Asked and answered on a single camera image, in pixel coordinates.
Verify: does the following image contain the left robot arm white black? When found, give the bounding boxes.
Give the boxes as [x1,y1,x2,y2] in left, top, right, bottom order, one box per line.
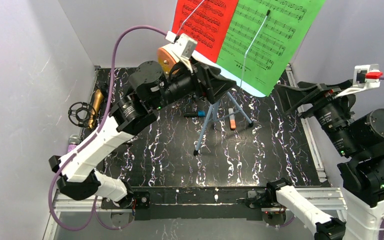
[49,60,237,202]

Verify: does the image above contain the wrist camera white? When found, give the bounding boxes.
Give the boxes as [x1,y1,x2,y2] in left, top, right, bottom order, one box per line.
[335,64,383,98]
[166,31,198,73]

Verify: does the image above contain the gold microphone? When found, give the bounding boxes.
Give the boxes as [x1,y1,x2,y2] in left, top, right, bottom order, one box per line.
[87,89,104,129]

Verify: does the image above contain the green sheet music page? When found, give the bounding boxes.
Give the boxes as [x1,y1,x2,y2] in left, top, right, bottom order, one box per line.
[216,0,325,97]

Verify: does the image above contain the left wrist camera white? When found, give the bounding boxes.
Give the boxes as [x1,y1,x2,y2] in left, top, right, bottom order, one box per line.
[166,31,198,73]

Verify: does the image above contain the light blue music stand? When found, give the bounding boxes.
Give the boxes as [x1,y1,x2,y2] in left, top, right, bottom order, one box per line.
[170,0,326,157]

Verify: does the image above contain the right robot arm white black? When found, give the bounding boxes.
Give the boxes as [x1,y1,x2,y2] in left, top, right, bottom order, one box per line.
[264,80,384,240]

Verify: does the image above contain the round three-drawer storage box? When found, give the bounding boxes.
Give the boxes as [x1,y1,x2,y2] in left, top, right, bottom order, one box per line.
[156,44,180,77]

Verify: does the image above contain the purple glitter microphone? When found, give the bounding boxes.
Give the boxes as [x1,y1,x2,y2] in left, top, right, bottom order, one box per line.
[67,134,81,153]

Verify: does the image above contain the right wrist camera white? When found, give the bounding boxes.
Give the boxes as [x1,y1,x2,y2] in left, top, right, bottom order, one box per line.
[335,64,383,98]

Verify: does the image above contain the orange white highlighter pen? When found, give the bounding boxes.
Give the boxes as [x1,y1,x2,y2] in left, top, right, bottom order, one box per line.
[228,108,236,131]

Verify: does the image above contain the red sheet music page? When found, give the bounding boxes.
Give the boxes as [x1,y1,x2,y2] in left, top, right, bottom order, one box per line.
[171,0,239,63]

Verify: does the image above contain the black shock-mount tripod stand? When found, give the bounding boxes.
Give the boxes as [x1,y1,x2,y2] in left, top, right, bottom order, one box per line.
[67,101,97,128]

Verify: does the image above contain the black blue marker pen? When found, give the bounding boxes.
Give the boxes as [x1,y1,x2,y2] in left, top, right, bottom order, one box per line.
[183,110,206,118]

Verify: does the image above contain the aluminium frame rail base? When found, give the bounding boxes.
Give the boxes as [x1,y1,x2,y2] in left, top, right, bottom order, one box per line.
[42,187,357,240]

